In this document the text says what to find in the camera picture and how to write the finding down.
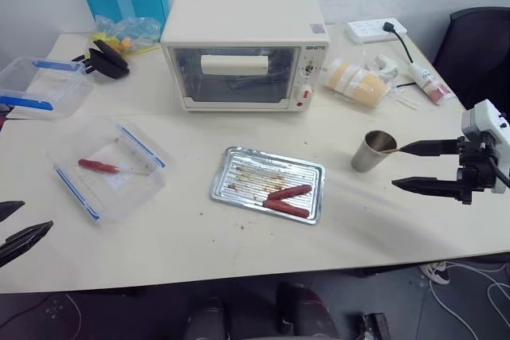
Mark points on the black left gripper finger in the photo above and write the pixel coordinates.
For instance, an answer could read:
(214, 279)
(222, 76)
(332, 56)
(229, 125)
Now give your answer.
(24, 238)
(8, 208)

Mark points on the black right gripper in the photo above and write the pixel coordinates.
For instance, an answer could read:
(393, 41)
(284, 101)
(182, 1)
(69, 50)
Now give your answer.
(476, 169)

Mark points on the silver metal cup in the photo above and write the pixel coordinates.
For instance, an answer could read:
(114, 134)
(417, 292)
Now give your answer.
(368, 155)

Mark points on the clear plastic bag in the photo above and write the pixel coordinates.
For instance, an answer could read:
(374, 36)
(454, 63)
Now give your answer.
(406, 97)

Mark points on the white and pink tube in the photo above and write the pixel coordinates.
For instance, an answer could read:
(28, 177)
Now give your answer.
(428, 83)

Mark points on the clear container with blue clips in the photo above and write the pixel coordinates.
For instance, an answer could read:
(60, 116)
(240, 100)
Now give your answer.
(44, 85)
(111, 192)

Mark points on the white and black shoe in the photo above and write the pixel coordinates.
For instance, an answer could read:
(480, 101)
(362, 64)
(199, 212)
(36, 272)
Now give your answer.
(436, 273)

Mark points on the bagged stack of paper cups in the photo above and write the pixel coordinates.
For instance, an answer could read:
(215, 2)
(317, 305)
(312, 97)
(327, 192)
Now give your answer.
(358, 83)

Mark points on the clear wrapped white item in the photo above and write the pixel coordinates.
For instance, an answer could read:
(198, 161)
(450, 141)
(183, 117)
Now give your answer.
(382, 64)

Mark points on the black office chair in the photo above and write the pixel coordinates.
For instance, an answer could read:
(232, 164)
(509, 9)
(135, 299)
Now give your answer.
(478, 49)

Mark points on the white power strip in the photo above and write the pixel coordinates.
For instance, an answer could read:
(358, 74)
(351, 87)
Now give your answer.
(366, 30)

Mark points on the silver ribbed baking tray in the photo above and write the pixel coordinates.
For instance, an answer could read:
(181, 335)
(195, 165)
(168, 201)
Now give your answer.
(247, 173)

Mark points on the dark maroon rounded shape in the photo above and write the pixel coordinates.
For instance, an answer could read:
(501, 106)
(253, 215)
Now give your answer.
(307, 312)

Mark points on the dark grey rounded shape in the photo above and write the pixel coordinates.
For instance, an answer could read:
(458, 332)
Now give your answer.
(207, 320)

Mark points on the clear bag with yellow items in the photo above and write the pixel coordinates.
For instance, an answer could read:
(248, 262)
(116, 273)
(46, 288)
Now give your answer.
(135, 31)

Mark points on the cream toaster oven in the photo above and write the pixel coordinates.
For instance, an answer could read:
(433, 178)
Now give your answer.
(243, 13)

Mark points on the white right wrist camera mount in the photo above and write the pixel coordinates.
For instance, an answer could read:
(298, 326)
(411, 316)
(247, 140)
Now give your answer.
(487, 114)

